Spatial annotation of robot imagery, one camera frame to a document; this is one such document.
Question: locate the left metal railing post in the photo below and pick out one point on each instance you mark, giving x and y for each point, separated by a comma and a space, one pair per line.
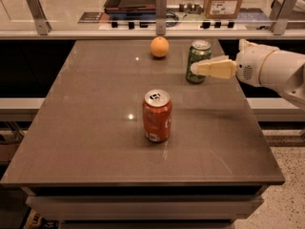
41, 22

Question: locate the orange soda can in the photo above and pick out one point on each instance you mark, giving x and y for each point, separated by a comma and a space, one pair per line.
157, 115

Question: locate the green soda can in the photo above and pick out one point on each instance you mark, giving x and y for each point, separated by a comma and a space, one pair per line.
199, 50

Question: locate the orange fruit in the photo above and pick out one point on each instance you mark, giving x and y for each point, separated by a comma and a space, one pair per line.
159, 46

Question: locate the cardboard box with label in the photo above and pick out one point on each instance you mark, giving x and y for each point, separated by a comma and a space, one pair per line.
222, 9

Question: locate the yellow printed bag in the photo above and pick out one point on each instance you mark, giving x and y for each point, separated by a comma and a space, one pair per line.
36, 221

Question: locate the middle metal railing post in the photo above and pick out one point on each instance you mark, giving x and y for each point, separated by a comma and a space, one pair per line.
160, 17

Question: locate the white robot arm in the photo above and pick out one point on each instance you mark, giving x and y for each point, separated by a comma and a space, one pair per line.
288, 68

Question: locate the metal railing post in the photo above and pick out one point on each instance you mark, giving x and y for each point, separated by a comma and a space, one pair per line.
280, 14
160, 17
41, 22

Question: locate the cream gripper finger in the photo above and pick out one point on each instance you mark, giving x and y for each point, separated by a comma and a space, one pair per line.
219, 58
224, 69

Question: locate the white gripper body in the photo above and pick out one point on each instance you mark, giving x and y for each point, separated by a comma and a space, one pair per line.
250, 65

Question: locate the right metal railing post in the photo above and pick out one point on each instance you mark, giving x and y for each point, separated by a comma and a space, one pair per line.
280, 14

